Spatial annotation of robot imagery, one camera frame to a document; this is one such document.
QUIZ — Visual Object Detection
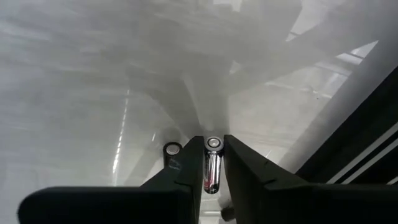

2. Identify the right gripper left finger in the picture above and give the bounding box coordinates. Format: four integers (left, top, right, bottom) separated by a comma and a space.
17, 135, 205, 224

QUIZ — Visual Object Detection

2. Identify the white translucent table mat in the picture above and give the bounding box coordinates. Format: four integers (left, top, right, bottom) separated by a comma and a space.
0, 0, 398, 224

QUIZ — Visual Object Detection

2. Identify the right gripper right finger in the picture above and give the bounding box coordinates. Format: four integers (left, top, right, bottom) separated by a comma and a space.
223, 134, 398, 224

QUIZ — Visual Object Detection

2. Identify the silver battery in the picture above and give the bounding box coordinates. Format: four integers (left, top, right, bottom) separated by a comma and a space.
203, 136, 224, 195

